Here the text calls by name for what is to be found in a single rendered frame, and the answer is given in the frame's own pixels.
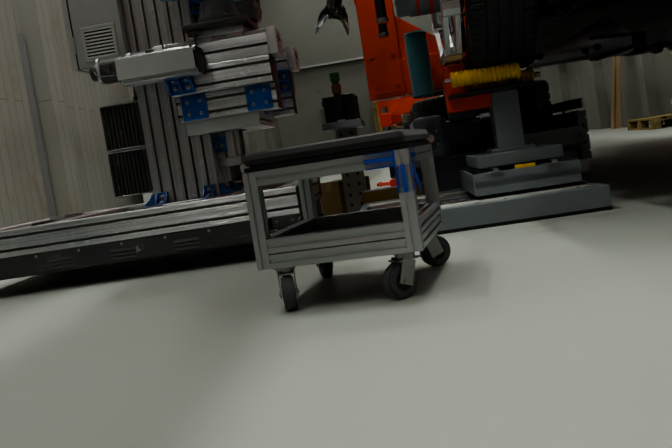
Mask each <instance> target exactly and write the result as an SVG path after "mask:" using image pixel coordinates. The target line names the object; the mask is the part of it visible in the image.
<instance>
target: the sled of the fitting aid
mask: <svg viewBox="0 0 672 448"><path fill-rule="evenodd" d="M460 175H461V182H462V188H463V189H464V190H466V191H468V192H469V193H471V194H473V195H474V196H476V197H478V196H482V197H491V196H498V195H504V194H509V193H510V192H512V191H518V190H525V189H532V188H538V187H542V188H551V187H558V186H564V185H570V184H572V182H578V181H582V176H581V169H580V162H579V159H573V158H559V157H556V158H550V159H543V160H537V161H530V162H524V163H517V164H511V165H504V166H498V167H491V168H485V169H476V168H471V169H465V170H460Z"/></svg>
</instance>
